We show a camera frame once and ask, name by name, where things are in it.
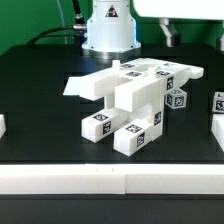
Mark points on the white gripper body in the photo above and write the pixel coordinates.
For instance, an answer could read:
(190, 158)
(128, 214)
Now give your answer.
(181, 9)

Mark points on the white chair back frame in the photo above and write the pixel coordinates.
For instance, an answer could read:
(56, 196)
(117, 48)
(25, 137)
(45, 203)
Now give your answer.
(138, 82)

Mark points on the white tagged block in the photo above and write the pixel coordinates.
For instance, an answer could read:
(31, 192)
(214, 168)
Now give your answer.
(218, 102)

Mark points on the white chair seat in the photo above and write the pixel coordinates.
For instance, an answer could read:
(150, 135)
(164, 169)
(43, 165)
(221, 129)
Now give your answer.
(151, 114)

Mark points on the white tagged cube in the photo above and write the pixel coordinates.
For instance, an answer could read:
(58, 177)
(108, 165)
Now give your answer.
(176, 99)

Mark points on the white part right edge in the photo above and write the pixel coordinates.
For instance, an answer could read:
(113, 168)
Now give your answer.
(217, 129)

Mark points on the white part edge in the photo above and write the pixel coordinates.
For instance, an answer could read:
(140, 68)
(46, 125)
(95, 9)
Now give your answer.
(2, 125)
(217, 129)

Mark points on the white part left edge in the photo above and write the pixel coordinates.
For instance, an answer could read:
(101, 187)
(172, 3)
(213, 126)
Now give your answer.
(2, 125)

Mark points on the white front rail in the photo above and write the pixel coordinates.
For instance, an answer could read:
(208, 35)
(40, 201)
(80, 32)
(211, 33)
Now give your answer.
(112, 179)

